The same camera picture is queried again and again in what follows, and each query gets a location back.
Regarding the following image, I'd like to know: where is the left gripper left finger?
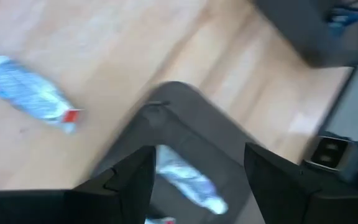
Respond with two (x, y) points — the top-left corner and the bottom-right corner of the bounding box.
(65, 145), (157, 224)

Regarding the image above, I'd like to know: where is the grey translucent plastic bin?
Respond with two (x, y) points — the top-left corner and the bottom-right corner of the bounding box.
(250, 0), (358, 68)
(90, 80), (267, 224)

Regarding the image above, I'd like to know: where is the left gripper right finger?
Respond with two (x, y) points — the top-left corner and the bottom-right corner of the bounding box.
(243, 142), (321, 224)

